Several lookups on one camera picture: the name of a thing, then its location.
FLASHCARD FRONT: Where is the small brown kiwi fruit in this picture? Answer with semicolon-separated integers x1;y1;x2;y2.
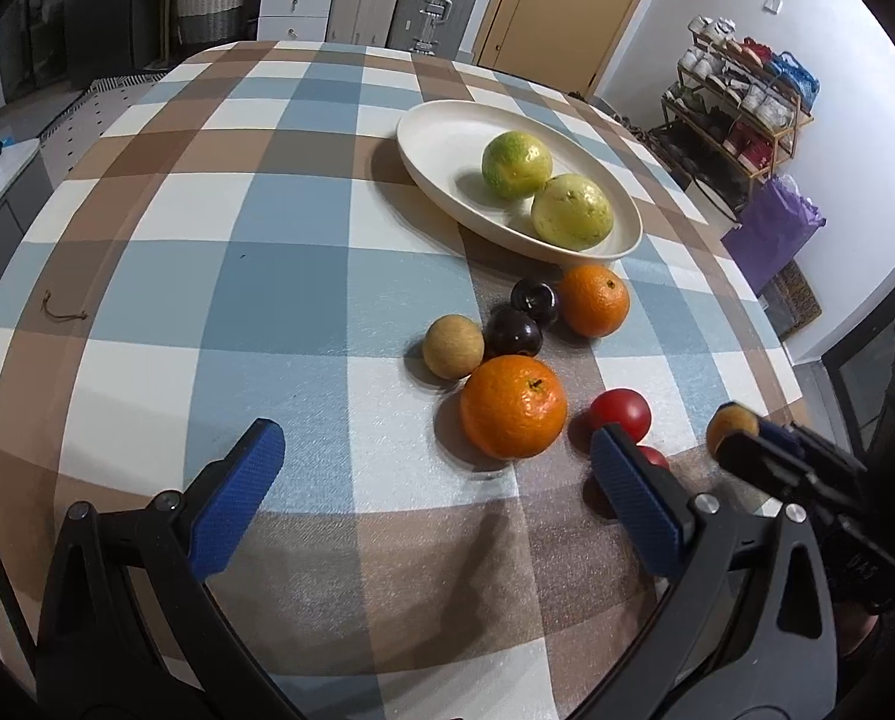
706;401;760;458

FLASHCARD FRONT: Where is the red tomato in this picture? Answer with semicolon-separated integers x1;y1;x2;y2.
639;445;671;470
587;388;653;444

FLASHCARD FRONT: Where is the large orange mandarin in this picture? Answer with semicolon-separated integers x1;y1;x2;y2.
459;355;568;461

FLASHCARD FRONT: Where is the dark plum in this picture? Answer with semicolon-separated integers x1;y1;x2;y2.
509;278;560;330
485;305;543;359

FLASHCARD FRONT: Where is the yellow green large fruit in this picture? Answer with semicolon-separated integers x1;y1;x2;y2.
530;174;615;250

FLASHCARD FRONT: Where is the green orange-tinted large fruit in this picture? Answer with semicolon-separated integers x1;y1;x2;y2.
480;130;553;202

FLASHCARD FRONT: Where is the purple bag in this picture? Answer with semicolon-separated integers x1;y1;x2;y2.
722;174;827;294

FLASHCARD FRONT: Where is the small orange mandarin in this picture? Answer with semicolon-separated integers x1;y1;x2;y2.
558;265;630;338

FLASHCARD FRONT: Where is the tan longan fruit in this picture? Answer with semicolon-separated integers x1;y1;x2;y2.
422;314;485;380

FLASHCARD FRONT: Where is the shoe rack with shoes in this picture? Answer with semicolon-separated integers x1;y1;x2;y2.
660;15;822;208

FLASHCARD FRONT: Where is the cream round plate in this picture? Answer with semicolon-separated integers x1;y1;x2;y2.
395;99;644;265

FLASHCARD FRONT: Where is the wooden door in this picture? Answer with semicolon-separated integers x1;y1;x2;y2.
473;0;641;99

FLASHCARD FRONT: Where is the woven laundry basket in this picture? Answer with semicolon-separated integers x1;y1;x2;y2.
176;0;244;46

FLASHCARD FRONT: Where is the small brown string piece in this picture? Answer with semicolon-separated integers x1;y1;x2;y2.
39;289;90;324

